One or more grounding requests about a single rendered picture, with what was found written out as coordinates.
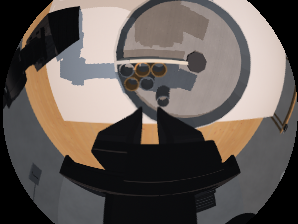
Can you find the bronze bushing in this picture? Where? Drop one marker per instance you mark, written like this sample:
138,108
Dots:
129,86
142,74
158,74

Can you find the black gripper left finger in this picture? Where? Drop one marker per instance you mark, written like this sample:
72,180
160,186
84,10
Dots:
125,129

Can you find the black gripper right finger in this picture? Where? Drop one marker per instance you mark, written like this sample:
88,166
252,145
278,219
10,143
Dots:
172,130

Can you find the dark grey metal sleeve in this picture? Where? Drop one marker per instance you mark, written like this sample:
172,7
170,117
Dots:
162,103
125,74
147,87

